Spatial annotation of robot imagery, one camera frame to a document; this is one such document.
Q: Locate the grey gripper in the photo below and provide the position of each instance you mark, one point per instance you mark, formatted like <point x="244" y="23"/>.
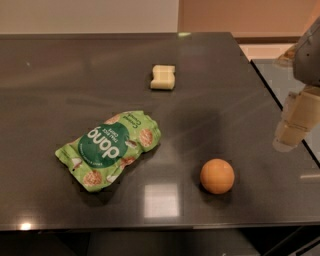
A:
<point x="308" y="61"/>

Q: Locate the yellow sponge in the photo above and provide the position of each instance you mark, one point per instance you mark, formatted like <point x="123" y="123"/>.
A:
<point x="163" y="77"/>

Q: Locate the orange fruit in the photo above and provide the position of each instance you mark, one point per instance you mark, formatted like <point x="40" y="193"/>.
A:
<point x="217" y="176"/>

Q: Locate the green snack bag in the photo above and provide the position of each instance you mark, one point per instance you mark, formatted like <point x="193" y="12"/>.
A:
<point x="99" y="157"/>

